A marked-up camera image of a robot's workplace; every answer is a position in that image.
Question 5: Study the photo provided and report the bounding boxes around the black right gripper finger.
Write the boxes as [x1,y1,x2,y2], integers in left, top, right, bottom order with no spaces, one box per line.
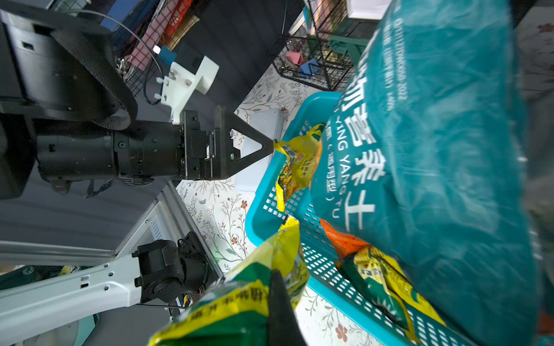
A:
[267,270,307,346]

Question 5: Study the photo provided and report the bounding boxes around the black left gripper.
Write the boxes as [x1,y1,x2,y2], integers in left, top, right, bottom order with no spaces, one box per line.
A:
[35,106,274,182]

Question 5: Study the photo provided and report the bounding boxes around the yellow green bag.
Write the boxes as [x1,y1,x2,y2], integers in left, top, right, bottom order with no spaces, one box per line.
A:
[274,123,325,213]
[149,217,310,345]

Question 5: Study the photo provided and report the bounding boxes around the teal plastic basket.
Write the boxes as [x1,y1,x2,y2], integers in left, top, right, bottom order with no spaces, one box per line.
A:
[246,92,476,345]

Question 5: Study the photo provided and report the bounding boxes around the teal fertilizer bag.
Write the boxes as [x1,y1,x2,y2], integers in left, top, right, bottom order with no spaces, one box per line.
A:
[320,219,447,342]
[311,1,542,345]

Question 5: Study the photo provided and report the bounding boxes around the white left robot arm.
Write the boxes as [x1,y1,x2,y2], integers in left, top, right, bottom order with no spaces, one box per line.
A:
[1,1,273,345]

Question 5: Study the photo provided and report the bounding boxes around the pink folded paper box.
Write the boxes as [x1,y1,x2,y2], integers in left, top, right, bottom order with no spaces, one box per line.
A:
[285,51,304,66]

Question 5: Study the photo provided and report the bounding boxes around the checkered cloth pouch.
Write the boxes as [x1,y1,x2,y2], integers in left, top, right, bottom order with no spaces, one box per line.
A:
[130,0,178,72]

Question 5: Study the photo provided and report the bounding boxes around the black wire desk organizer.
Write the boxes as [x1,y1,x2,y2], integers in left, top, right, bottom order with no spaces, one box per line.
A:
[268,1,379,92]

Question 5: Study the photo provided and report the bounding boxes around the black wire wall basket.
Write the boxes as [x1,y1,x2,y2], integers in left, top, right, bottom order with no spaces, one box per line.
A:
[47,0,209,95]

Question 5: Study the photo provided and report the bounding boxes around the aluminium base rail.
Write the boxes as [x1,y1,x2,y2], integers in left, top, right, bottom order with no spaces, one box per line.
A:
[1,180,222,276]

